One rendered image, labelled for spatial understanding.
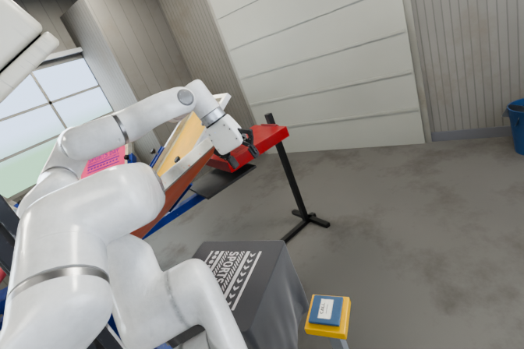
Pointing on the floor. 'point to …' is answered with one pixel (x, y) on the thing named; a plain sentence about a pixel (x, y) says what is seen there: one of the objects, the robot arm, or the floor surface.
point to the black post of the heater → (295, 192)
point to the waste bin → (515, 109)
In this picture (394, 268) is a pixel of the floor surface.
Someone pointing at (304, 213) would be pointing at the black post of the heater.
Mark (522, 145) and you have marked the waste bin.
